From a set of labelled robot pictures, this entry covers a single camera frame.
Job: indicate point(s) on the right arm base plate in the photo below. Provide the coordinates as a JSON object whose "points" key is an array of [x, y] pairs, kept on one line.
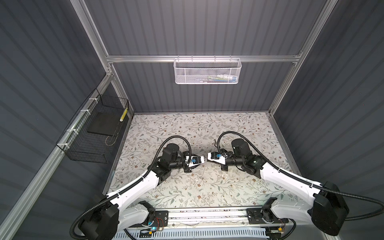
{"points": [[260, 216]]}

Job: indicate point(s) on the black pad in basket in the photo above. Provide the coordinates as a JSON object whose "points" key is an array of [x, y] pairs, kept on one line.
{"points": [[105, 124]]}

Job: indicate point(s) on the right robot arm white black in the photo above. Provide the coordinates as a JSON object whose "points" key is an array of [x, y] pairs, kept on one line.
{"points": [[321, 205]]}

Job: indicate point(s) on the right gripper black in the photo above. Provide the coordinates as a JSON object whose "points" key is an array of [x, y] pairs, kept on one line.
{"points": [[223, 167]]}

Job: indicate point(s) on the yellow marker in basket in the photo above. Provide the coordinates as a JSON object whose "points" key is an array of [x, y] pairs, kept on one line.
{"points": [[123, 114]]}

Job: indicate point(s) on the black wire basket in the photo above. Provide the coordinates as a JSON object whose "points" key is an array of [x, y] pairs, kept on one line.
{"points": [[81, 146]]}

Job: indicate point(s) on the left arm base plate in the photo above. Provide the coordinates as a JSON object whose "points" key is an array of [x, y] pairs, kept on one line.
{"points": [[157, 219]]}

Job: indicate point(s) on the floral table mat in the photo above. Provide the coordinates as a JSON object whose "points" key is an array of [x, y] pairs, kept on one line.
{"points": [[207, 185]]}

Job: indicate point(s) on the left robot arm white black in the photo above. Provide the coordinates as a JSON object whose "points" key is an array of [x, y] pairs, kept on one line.
{"points": [[113, 212]]}

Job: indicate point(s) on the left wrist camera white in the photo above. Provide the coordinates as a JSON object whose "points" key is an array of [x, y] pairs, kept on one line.
{"points": [[196, 161]]}

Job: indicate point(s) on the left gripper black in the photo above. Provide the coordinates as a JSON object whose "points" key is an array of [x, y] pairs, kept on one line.
{"points": [[185, 153]]}

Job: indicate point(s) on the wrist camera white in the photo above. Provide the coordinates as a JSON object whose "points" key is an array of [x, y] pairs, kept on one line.
{"points": [[196, 161], [216, 158]]}

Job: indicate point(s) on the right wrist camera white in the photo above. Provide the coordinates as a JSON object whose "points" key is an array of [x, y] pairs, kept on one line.
{"points": [[216, 158]]}

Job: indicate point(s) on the white slotted cable duct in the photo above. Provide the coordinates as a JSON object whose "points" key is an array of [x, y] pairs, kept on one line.
{"points": [[247, 233]]}

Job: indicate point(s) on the white wire mesh basket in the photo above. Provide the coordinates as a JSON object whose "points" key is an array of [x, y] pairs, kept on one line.
{"points": [[207, 71]]}

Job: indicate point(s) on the aluminium mounting rail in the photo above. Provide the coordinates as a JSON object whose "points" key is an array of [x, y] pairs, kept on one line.
{"points": [[207, 217]]}

